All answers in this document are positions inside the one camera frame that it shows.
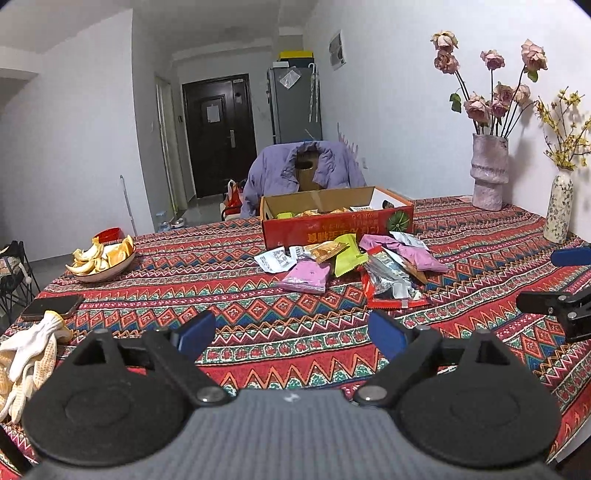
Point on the red bowl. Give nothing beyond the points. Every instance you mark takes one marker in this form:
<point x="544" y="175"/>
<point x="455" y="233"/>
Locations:
<point x="108" y="233"/>

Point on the green snack packet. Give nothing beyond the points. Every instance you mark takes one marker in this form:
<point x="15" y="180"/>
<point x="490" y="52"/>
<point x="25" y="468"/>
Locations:
<point x="348" y="258"/>
<point x="285" y="215"/>

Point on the clear plastic bag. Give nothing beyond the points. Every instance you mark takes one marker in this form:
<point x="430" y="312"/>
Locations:
<point x="290" y="78"/>

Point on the orange cracker snack packet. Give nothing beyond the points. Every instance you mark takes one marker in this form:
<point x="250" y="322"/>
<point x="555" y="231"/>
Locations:
<point x="325" y="251"/>

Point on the grey refrigerator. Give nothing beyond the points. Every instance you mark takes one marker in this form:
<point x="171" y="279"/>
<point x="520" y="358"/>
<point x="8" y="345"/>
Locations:
<point x="291" y="110"/>

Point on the bunch of dried pink roses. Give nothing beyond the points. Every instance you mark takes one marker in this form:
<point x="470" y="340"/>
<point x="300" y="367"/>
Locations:
<point x="478" y="108"/>

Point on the wall electrical panel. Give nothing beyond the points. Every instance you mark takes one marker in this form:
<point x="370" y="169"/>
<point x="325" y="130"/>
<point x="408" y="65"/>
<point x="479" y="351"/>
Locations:
<point x="337" y="50"/>

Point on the pink snack packet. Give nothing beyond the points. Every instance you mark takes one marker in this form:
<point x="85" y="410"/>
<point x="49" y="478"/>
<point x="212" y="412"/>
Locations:
<point x="307" y="276"/>
<point x="418" y="256"/>

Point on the pink ceramic vase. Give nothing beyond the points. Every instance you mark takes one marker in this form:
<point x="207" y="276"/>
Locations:
<point x="488" y="180"/>

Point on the red cardboard box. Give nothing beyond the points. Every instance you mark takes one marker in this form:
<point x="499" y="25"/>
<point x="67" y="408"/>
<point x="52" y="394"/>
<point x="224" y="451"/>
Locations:
<point x="323" y="233"/>

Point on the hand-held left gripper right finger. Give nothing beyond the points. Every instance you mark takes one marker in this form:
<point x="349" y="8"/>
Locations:
<point x="387" y="334"/>

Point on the shallow plate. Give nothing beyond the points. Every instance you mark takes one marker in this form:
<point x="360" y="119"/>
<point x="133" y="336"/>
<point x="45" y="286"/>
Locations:
<point x="108" y="273"/>

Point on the yellow flower branches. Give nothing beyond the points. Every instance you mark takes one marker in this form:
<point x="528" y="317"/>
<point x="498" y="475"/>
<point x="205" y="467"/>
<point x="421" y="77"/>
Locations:
<point x="565" y="147"/>

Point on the clear water bottle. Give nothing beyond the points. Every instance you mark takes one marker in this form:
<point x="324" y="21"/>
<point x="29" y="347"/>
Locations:
<point x="162" y="221"/>

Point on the metal pet bowl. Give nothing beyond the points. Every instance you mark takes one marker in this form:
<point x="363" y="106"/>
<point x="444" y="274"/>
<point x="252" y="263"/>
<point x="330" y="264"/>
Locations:
<point x="178" y="224"/>

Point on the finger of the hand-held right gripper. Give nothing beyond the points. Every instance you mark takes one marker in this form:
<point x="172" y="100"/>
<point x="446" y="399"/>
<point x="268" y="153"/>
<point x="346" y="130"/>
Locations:
<point x="577" y="314"/>
<point x="572" y="257"/>

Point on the white interior door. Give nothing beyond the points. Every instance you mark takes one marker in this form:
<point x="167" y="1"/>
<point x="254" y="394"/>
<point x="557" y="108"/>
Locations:
<point x="166" y="152"/>

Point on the paper notice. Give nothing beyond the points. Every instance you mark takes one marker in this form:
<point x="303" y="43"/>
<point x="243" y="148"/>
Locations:
<point x="213" y="113"/>

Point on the pile of mixed snack packets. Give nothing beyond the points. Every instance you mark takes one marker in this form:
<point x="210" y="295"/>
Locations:
<point x="392" y="277"/>

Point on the floral white vase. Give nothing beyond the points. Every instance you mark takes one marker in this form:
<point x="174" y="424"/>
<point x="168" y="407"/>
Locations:
<point x="558" y="207"/>

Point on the brown chair back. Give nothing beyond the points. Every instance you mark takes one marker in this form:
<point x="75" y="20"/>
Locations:
<point x="305" y="177"/>

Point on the black folding rack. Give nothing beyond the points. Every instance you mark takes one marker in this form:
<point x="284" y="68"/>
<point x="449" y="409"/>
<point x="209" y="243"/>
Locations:
<point x="18" y="263"/>

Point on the purple jacket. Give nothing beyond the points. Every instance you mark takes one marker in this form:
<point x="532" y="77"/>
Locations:
<point x="272" y="175"/>

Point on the yellow box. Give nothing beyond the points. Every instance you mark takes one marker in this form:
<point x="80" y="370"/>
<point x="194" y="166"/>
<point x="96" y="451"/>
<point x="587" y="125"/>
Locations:
<point x="295" y="54"/>

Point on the brown smartphone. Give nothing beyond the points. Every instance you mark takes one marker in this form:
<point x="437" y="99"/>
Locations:
<point x="51" y="307"/>

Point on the heap of assorted snack packets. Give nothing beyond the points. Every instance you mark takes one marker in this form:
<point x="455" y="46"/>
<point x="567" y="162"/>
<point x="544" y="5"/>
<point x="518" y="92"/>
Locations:
<point x="318" y="213"/>

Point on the red bag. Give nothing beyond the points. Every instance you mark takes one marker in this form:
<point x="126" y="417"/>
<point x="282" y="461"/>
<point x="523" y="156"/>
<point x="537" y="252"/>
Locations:
<point x="234" y="197"/>

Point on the white folded umbrella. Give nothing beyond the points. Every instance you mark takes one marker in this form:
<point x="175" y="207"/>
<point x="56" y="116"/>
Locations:
<point x="314" y="92"/>

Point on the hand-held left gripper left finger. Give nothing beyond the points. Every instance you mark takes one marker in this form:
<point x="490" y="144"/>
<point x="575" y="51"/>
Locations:
<point x="196" y="332"/>

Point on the dark entrance door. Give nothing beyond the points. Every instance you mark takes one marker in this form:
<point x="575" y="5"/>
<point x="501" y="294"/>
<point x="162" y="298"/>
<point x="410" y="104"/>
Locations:
<point x="217" y="152"/>

